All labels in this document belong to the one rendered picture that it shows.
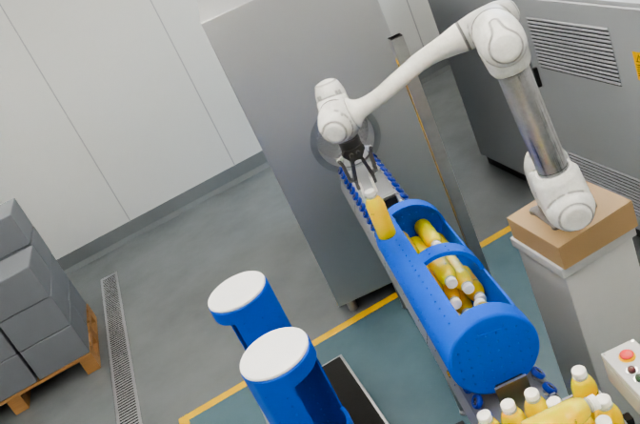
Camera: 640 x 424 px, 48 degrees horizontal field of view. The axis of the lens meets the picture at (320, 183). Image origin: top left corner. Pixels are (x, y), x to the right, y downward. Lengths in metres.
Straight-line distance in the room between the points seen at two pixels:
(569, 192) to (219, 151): 5.17
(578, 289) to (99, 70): 5.12
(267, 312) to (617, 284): 1.42
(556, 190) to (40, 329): 3.89
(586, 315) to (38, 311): 3.70
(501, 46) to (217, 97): 5.16
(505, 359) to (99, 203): 5.44
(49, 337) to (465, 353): 3.72
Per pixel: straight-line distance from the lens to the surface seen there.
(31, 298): 5.29
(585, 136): 4.24
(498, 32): 2.14
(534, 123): 2.31
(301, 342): 2.73
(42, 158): 7.07
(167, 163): 7.14
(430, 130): 3.40
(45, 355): 5.49
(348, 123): 2.22
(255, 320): 3.17
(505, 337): 2.23
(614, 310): 2.89
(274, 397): 2.71
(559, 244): 2.60
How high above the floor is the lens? 2.57
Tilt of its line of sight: 24 degrees down
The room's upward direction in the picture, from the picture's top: 25 degrees counter-clockwise
